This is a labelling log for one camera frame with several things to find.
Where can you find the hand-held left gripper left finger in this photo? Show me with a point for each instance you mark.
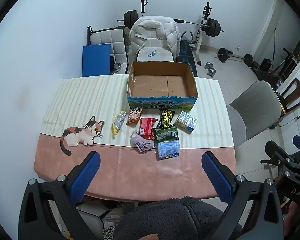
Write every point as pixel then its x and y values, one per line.
pixel 86 177

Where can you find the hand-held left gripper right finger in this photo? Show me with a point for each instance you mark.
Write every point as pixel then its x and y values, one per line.
pixel 216 177

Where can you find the blue tissue packet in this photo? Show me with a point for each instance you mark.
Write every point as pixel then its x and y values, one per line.
pixel 168 149

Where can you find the white blue small carton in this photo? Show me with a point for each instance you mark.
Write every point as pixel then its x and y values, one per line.
pixel 186 121

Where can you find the yellow silver scourer packet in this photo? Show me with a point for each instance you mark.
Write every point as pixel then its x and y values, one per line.
pixel 118 122

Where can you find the purple cloth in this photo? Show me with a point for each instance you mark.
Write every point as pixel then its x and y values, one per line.
pixel 141 142

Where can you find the green packet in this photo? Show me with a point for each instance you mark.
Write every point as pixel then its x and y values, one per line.
pixel 165 133

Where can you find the black yellow wipes packet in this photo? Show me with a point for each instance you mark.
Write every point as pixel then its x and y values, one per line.
pixel 166 120

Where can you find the orange snack packet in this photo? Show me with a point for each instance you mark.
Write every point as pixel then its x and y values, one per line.
pixel 134 116

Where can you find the red snack packet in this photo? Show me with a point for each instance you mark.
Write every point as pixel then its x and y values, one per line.
pixel 147 127

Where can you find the cardboard box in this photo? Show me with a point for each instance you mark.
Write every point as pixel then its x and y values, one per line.
pixel 162 102

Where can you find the person's right forearm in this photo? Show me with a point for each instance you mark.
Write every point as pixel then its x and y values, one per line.
pixel 291 212

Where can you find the grey shell chair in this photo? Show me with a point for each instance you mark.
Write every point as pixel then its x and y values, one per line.
pixel 260 105

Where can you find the dark grey fleece garment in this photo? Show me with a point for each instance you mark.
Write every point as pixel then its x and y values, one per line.
pixel 170 217

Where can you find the dark low platform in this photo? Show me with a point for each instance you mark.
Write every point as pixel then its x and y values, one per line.
pixel 267 76

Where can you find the striped pink cat-print tablecloth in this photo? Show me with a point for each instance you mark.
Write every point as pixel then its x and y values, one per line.
pixel 90 100

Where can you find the black metal stand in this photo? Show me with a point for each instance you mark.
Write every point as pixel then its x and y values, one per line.
pixel 287 62

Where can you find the blue board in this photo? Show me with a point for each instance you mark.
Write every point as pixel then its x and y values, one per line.
pixel 96 60

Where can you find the black blue weight bench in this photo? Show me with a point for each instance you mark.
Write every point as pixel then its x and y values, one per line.
pixel 186 52

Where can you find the white padded chair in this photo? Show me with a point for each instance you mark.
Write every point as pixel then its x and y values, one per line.
pixel 162 56

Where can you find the white barbell rack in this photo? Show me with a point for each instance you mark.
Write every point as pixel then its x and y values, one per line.
pixel 201 37

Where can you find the racked barbell with black plates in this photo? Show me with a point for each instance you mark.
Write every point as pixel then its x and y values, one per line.
pixel 212 27

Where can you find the small blue wrapper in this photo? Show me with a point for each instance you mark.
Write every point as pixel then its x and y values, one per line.
pixel 151 53

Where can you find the beige puffer jacket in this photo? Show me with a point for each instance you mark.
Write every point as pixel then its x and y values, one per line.
pixel 152 30

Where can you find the white quilted black-frame chair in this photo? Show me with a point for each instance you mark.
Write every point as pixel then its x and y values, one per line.
pixel 110 40

